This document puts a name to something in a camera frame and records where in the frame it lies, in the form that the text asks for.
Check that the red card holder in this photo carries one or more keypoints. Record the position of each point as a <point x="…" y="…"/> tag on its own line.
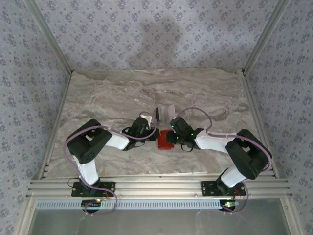
<point x="163" y="143"/>

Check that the small clear plastic packet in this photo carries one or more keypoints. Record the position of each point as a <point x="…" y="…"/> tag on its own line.
<point x="165" y="115"/>

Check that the pink credit card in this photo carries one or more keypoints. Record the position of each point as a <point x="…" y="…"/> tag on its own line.
<point x="172" y="110"/>

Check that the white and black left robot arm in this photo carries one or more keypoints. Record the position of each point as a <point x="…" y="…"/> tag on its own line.
<point x="88" y="171"/>

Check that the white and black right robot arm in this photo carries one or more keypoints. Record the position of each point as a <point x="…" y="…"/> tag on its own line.
<point x="230" y="178"/>

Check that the black right control board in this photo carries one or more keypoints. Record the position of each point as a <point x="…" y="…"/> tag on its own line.
<point x="227" y="205"/>

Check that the black control board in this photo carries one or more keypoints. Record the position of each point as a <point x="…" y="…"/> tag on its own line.
<point x="227" y="205"/>
<point x="91" y="205"/>

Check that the black left control board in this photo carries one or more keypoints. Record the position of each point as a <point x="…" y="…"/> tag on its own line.
<point x="91" y="205"/>

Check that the aluminium mounting rail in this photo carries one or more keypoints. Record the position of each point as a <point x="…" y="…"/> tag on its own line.
<point x="156" y="187"/>

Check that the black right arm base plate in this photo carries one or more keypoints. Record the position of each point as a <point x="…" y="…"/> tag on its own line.
<point x="207" y="188"/>

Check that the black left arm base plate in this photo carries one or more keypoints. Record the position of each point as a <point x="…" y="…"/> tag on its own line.
<point x="107" y="187"/>

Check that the aluminium table side rail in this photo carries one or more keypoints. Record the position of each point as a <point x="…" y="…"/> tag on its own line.
<point x="259" y="122"/>
<point x="55" y="127"/>

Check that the aluminium frame post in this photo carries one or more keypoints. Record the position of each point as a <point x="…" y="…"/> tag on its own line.
<point x="51" y="39"/>
<point x="265" y="39"/>

